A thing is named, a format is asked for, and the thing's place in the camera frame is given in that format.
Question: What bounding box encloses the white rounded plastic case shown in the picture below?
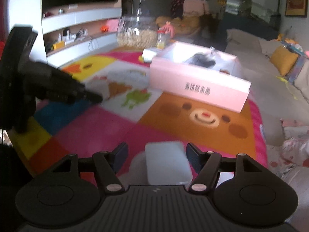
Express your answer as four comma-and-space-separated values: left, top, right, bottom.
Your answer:
145, 141, 193, 186

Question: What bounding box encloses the pink cardboard box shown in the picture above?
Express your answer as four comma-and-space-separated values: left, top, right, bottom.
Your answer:
149, 42, 251, 113

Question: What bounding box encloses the colourful foam play mat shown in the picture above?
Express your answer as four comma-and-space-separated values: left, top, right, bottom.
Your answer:
8, 53, 267, 184

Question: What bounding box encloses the beige covered sofa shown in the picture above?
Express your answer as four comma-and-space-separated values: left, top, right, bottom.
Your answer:
225, 29, 308, 146

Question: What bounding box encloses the orange pumpkin toy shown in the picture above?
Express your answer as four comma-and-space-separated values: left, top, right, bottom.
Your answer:
100, 25, 108, 32

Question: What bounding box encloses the glass jar of peanuts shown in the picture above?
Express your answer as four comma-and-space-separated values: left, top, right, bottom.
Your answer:
116, 0, 158, 49

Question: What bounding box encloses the mustard yellow cushion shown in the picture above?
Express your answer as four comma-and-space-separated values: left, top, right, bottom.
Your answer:
270, 46, 299, 77

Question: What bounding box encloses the baby bottle pink cap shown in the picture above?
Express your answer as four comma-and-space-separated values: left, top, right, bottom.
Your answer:
156, 21, 175, 49

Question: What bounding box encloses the glass fish tank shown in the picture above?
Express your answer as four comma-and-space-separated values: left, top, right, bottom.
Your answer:
218, 0, 281, 40

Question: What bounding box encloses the white wall shelf unit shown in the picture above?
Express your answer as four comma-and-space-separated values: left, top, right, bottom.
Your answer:
42, 7, 121, 68

